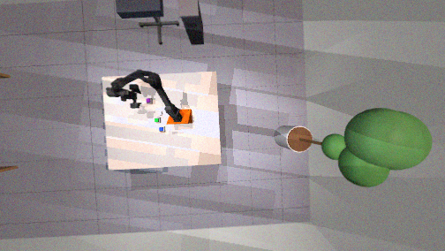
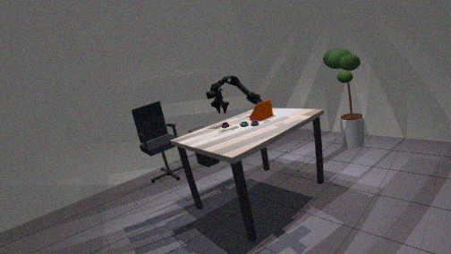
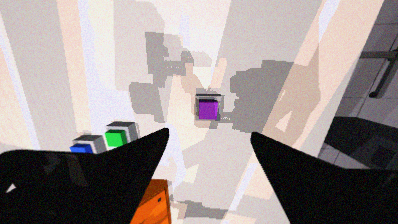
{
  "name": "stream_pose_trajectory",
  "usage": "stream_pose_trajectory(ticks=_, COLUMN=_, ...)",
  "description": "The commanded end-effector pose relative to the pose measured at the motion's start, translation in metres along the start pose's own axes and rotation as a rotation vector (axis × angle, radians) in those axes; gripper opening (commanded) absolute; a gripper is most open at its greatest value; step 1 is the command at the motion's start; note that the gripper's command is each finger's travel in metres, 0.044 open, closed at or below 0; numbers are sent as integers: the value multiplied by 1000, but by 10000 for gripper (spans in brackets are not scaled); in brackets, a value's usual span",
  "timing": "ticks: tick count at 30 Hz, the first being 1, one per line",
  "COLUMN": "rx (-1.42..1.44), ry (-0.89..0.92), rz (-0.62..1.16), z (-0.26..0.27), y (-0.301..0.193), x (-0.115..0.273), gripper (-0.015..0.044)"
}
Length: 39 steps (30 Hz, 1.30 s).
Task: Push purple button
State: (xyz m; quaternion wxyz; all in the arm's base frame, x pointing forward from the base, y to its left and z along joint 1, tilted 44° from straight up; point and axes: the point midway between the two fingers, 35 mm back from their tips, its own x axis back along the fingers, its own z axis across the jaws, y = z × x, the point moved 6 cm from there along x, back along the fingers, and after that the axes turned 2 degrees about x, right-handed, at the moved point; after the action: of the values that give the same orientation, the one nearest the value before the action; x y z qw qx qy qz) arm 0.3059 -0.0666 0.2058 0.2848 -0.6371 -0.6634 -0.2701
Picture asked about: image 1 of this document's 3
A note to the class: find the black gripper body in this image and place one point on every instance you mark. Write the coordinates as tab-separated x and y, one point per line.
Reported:
134	104

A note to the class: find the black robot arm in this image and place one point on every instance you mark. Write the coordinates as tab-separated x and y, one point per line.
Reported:
153	80

